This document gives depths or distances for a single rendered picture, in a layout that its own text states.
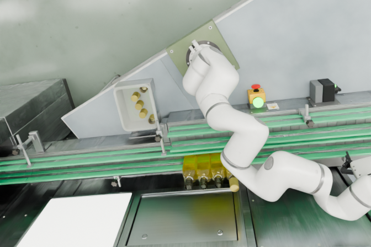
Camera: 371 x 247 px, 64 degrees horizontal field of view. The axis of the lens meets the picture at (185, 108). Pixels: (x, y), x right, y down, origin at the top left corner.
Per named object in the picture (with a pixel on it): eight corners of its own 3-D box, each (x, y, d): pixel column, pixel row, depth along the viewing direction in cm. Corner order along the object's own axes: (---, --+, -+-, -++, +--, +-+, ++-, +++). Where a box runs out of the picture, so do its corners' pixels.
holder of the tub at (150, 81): (131, 132, 150) (127, 140, 143) (118, 81, 139) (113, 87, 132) (163, 129, 148) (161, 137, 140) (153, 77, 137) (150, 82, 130)
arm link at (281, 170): (303, 137, 86) (276, 172, 93) (239, 113, 82) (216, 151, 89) (326, 177, 72) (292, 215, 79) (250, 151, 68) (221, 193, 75)
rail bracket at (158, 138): (163, 146, 136) (159, 161, 124) (156, 113, 129) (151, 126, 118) (169, 145, 135) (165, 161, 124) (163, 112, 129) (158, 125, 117)
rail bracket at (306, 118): (296, 113, 125) (305, 128, 113) (296, 97, 122) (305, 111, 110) (306, 112, 125) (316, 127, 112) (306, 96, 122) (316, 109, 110)
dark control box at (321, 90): (308, 96, 135) (314, 103, 127) (309, 79, 132) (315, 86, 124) (327, 94, 134) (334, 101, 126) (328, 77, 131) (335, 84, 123)
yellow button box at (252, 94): (248, 102, 138) (250, 109, 132) (247, 87, 135) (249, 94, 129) (263, 101, 137) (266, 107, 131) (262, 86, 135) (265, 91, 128)
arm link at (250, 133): (197, 129, 87) (214, 165, 77) (217, 92, 81) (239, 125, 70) (234, 134, 94) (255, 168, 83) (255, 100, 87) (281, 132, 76)
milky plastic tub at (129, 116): (128, 124, 147) (123, 132, 139) (117, 81, 139) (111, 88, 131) (162, 120, 145) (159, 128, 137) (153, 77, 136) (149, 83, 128)
